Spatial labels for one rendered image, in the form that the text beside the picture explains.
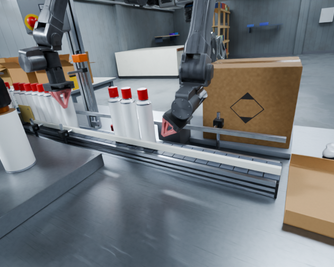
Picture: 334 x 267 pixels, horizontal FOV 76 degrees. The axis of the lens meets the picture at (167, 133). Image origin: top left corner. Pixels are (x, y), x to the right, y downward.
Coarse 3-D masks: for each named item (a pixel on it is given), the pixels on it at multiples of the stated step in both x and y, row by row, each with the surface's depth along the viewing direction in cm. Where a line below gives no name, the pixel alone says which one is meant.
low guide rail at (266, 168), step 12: (36, 120) 103; (84, 132) 86; (96, 132) 83; (132, 144) 75; (144, 144) 72; (156, 144) 69; (192, 156) 64; (204, 156) 61; (216, 156) 59; (252, 168) 55; (264, 168) 54; (276, 168) 52
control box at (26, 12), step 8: (16, 0) 80; (24, 0) 81; (32, 0) 82; (40, 0) 83; (24, 8) 81; (32, 8) 82; (24, 16) 82; (24, 24) 84; (64, 24) 88; (32, 32) 85; (64, 32) 94
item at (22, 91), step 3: (18, 84) 102; (21, 84) 102; (21, 87) 103; (21, 90) 103; (24, 90) 104; (21, 93) 103; (21, 96) 104; (24, 96) 104; (21, 99) 105; (24, 99) 104; (24, 102) 105; (27, 102) 105; (27, 105) 106; (30, 123) 110
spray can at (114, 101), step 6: (108, 90) 74; (114, 90) 74; (114, 96) 75; (108, 102) 76; (114, 102) 74; (114, 108) 75; (120, 108) 76; (114, 114) 76; (120, 114) 77; (114, 120) 78; (120, 120) 78; (114, 126) 79; (120, 126) 78; (120, 132) 79
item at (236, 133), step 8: (80, 112) 95; (88, 112) 92; (96, 112) 91; (184, 128) 70; (192, 128) 69; (200, 128) 67; (208, 128) 66; (216, 128) 65; (240, 136) 62; (248, 136) 60; (256, 136) 59; (264, 136) 58; (272, 136) 57; (280, 136) 57
